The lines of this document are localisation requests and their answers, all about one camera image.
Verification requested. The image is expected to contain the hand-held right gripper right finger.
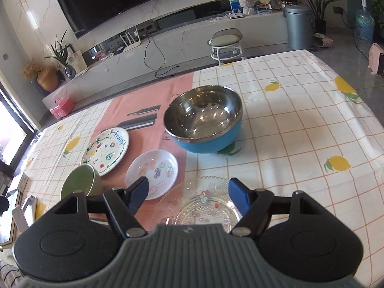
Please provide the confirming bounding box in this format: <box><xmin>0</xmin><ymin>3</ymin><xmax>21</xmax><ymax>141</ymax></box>
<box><xmin>228</xmin><ymin>178</ymin><xmax>326</xmax><ymax>237</ymax></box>

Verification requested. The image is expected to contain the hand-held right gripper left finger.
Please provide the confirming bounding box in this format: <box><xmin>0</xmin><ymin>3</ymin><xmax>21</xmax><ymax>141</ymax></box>
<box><xmin>54</xmin><ymin>176</ymin><xmax>150</xmax><ymax>237</ymax></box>

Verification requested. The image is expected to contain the clear glass plate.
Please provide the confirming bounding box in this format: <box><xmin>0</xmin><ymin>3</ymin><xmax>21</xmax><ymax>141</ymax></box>
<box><xmin>151</xmin><ymin>176</ymin><xmax>249</xmax><ymax>231</ymax></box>

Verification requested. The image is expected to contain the blue steel bowl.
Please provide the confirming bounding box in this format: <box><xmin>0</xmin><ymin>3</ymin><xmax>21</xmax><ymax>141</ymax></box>
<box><xmin>163</xmin><ymin>85</ymin><xmax>243</xmax><ymax>154</ymax></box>

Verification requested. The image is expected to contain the small white sticker plate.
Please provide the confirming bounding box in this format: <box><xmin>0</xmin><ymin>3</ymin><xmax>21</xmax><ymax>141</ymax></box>
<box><xmin>125</xmin><ymin>149</ymin><xmax>179</xmax><ymax>200</ymax></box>

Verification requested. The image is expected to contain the white fruit-print plate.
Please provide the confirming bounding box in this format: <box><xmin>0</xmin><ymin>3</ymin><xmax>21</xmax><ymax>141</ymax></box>
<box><xmin>80</xmin><ymin>128</ymin><xmax>130</xmax><ymax>177</ymax></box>

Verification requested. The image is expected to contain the green cup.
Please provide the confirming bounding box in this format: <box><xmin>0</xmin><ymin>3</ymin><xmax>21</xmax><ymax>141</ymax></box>
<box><xmin>60</xmin><ymin>164</ymin><xmax>104</xmax><ymax>201</ymax></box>

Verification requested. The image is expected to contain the lemon checkered tablecloth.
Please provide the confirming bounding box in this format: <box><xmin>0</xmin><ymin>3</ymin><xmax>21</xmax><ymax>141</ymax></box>
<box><xmin>22</xmin><ymin>49</ymin><xmax>384</xmax><ymax>240</ymax></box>

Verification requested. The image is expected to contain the red box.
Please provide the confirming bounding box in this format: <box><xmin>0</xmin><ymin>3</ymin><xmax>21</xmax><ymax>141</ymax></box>
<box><xmin>49</xmin><ymin>96</ymin><xmax>75</xmax><ymax>119</ymax></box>

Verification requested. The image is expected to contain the white chair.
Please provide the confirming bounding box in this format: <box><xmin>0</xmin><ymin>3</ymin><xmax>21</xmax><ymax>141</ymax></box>
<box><xmin>12</xmin><ymin>195</ymin><xmax>38</xmax><ymax>234</ymax></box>

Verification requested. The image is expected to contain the plant in patterned vase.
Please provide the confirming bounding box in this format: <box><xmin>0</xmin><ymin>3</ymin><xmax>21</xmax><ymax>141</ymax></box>
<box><xmin>44</xmin><ymin>30</ymin><xmax>77</xmax><ymax>81</ymax></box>

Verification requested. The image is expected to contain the white picture card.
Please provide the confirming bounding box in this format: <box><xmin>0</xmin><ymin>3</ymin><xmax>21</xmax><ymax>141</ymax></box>
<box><xmin>67</xmin><ymin>49</ymin><xmax>88</xmax><ymax>74</ymax></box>

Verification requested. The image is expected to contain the orange vase with dried flowers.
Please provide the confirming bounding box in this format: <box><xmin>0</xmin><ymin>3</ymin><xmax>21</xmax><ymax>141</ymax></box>
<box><xmin>20</xmin><ymin>61</ymin><xmax>59</xmax><ymax>93</ymax></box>

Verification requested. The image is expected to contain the white router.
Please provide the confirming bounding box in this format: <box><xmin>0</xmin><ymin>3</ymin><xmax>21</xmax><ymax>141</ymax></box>
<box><xmin>120</xmin><ymin>27</ymin><xmax>141</xmax><ymax>53</ymax></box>

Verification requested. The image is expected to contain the white television cabinet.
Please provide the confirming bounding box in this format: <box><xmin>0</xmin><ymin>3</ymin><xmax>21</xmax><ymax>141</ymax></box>
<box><xmin>41</xmin><ymin>0</ymin><xmax>296</xmax><ymax>108</ymax></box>

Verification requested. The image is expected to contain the small round stool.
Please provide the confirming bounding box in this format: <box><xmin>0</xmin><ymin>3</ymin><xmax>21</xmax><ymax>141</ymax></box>
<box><xmin>209</xmin><ymin>28</ymin><xmax>247</xmax><ymax>66</ymax></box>

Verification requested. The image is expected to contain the patterned bag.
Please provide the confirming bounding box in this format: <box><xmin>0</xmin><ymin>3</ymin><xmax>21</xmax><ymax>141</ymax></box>
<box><xmin>312</xmin><ymin>33</ymin><xmax>333</xmax><ymax>48</ymax></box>

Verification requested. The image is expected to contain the grey trash can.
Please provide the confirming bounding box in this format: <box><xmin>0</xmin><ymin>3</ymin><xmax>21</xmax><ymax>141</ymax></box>
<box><xmin>283</xmin><ymin>4</ymin><xmax>313</xmax><ymax>50</ymax></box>

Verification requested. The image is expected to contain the tall potted plant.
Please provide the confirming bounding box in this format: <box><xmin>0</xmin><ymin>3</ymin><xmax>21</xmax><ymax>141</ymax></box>
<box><xmin>286</xmin><ymin>0</ymin><xmax>344</xmax><ymax>35</ymax></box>

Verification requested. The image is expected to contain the black television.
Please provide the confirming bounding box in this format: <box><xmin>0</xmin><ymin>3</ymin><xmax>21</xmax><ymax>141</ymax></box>
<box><xmin>54</xmin><ymin>0</ymin><xmax>178</xmax><ymax>39</ymax></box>

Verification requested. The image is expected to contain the pink heater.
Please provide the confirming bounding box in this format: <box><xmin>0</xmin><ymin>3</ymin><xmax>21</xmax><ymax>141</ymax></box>
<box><xmin>367</xmin><ymin>42</ymin><xmax>384</xmax><ymax>77</ymax></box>

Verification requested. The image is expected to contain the blue water jug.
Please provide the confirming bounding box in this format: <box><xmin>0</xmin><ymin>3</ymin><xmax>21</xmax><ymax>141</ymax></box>
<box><xmin>355</xmin><ymin>6</ymin><xmax>375</xmax><ymax>43</ymax></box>

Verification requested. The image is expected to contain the black cable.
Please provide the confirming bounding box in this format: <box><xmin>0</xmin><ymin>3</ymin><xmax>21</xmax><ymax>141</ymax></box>
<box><xmin>143</xmin><ymin>34</ymin><xmax>177</xmax><ymax>78</ymax></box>

